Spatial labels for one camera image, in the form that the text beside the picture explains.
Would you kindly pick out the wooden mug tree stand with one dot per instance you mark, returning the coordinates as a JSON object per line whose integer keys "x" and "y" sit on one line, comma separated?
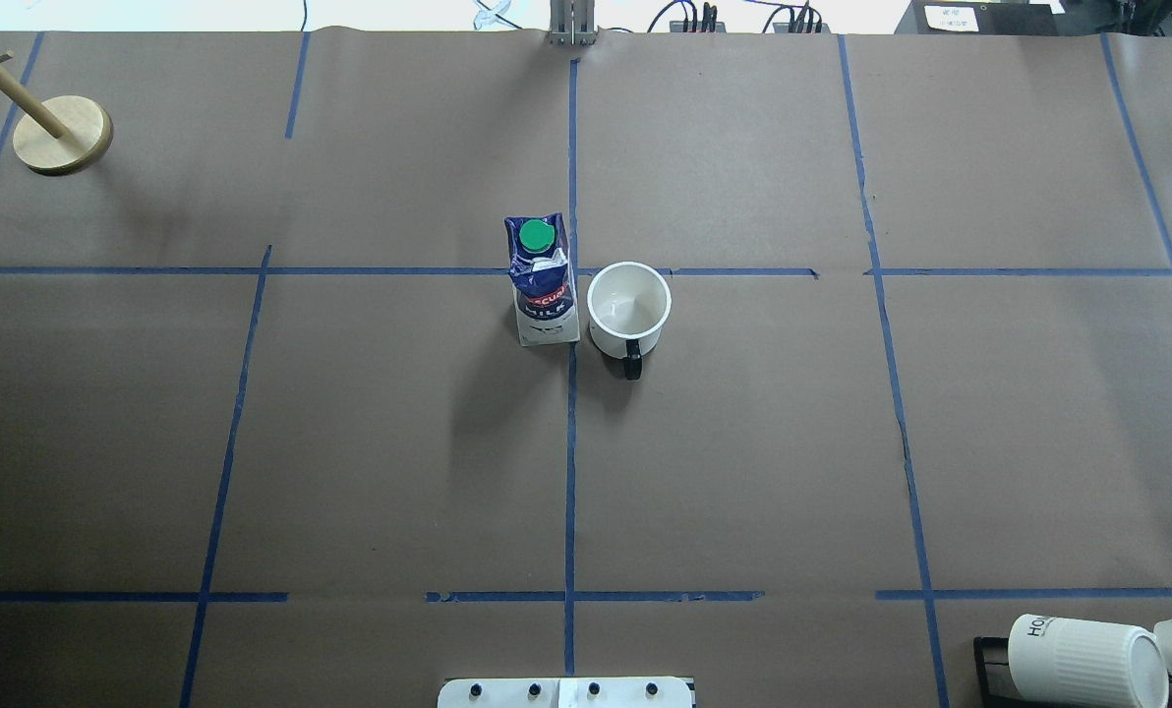
{"x": 57, "y": 136}

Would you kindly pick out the white ribbed mug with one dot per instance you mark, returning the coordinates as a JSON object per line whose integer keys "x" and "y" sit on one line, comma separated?
{"x": 1086, "y": 663}

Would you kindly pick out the black box with label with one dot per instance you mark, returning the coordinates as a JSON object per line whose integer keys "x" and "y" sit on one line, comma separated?
{"x": 1008, "y": 18}

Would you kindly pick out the blue white milk carton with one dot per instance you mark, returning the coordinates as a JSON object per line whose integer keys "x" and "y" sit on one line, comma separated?
{"x": 543, "y": 281}

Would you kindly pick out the white smiley face mug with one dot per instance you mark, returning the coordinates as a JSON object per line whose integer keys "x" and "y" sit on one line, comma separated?
{"x": 628, "y": 303}

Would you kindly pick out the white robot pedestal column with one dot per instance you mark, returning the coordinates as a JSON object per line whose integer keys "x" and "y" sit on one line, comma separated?
{"x": 642, "y": 691}

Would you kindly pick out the aluminium frame post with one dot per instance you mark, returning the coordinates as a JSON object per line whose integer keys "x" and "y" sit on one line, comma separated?
{"x": 572, "y": 23}

